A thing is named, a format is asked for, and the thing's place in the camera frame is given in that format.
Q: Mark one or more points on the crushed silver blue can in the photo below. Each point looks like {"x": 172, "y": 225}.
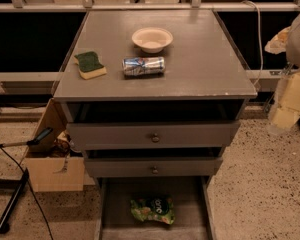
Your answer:
{"x": 139, "y": 66}

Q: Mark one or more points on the bottom grey drawer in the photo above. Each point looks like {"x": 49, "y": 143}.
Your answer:
{"x": 193, "y": 216}

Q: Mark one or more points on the grey drawer cabinet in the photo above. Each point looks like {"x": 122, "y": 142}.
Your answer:
{"x": 204, "y": 80}

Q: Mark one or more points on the grey drawer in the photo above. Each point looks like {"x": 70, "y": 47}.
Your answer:
{"x": 193, "y": 216}
{"x": 105, "y": 136}
{"x": 152, "y": 167}

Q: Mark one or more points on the green rice chip bag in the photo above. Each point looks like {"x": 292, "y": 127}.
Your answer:
{"x": 157, "y": 208}

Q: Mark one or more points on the green yellow sponge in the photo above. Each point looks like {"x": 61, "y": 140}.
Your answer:
{"x": 89, "y": 65}

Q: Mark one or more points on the black handled tool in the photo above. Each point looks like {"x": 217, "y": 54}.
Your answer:
{"x": 44, "y": 133}

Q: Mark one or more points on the top grey drawer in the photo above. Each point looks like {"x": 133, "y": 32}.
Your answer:
{"x": 105, "y": 136}

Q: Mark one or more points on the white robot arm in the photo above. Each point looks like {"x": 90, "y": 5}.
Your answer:
{"x": 293, "y": 44}

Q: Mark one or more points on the black floor bar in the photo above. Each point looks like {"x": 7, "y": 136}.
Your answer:
{"x": 4, "y": 225}

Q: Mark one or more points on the cardboard box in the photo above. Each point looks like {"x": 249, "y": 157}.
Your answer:
{"x": 49, "y": 174}

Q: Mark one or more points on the middle grey drawer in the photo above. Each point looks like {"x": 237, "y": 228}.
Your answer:
{"x": 152, "y": 167}

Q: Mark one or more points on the items in cardboard box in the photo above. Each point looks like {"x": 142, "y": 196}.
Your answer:
{"x": 61, "y": 146}

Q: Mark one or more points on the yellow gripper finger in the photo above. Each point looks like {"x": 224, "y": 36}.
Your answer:
{"x": 278, "y": 43}
{"x": 285, "y": 112}

